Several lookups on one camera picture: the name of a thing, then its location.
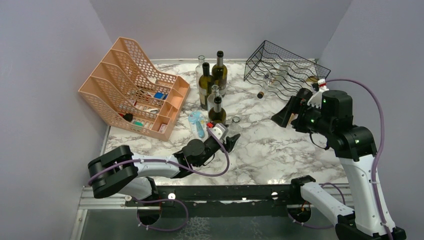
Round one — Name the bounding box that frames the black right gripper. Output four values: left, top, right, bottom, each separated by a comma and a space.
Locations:
272, 94, 334, 136

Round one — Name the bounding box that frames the dark bottle brown cap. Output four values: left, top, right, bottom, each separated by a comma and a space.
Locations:
256, 66, 285, 101

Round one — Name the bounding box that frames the green bottle silver cap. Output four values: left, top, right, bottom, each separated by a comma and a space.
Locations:
208, 96, 227, 125

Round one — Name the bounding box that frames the green bottle black cap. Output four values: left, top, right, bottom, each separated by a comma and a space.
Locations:
197, 62, 214, 110

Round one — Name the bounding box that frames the green bottle brown label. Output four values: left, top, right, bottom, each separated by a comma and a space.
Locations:
211, 50, 228, 97

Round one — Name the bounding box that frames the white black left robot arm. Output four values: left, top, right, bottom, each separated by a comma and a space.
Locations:
87, 133, 241, 206

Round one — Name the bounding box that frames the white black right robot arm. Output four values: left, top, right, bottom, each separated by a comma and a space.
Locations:
271, 88, 407, 240

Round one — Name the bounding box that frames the amber bottle gold cap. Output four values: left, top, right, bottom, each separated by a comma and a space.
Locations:
288, 75, 320, 124

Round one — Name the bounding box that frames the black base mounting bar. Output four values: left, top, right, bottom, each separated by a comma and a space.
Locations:
125, 183, 322, 220

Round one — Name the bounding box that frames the peach plastic desk organizer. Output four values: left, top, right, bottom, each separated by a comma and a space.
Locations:
78, 37, 191, 141

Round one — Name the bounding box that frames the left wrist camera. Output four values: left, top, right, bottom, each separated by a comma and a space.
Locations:
206, 122, 229, 141

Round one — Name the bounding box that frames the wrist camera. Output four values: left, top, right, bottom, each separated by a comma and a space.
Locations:
206, 122, 229, 141
307, 78, 329, 109

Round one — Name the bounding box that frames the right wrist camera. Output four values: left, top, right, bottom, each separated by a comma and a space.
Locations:
307, 78, 329, 109

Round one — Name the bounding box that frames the black wire wine rack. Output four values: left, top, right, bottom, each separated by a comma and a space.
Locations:
243, 40, 331, 101

